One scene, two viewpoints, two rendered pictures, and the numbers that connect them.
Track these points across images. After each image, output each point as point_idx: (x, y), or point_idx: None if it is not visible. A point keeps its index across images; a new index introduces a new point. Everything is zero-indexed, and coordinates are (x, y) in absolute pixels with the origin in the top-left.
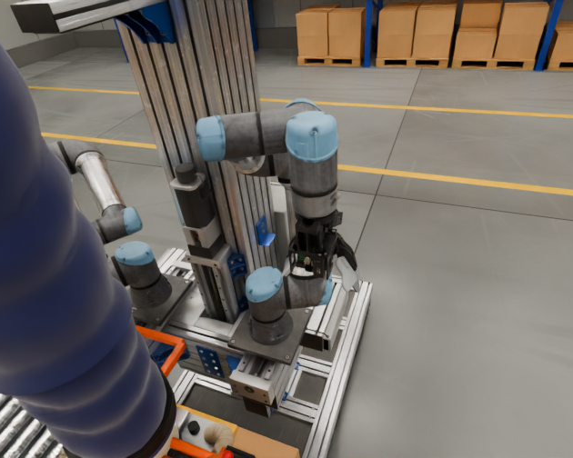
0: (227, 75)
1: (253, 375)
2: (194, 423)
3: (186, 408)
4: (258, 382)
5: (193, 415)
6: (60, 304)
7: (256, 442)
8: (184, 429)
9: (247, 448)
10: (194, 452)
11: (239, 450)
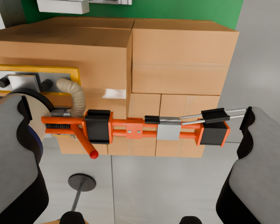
0: None
1: (59, 0)
2: (45, 84)
3: (29, 68)
4: (69, 6)
5: (38, 73)
6: None
7: (94, 52)
8: (40, 84)
9: (90, 58)
10: (63, 123)
11: (95, 119)
